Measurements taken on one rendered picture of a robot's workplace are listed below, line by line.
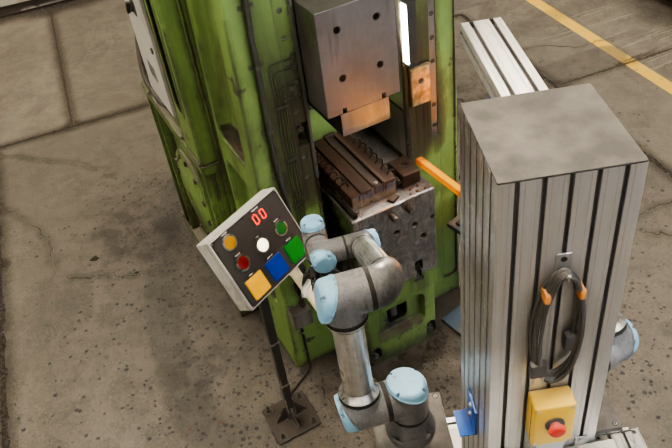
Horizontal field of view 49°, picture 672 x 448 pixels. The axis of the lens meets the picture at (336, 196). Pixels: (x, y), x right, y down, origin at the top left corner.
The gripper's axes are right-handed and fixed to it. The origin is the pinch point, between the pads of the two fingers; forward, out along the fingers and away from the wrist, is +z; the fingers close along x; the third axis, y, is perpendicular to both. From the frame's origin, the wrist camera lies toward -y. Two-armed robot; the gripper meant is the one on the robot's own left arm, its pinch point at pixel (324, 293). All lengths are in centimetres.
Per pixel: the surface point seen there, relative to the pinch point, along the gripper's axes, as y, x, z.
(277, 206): -24.3, -11.6, -21.5
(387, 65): -50, 34, -56
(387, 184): -49, 31, -4
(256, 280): -1.8, -21.9, -9.4
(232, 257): -4.5, -28.1, -19.0
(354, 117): -44, 20, -40
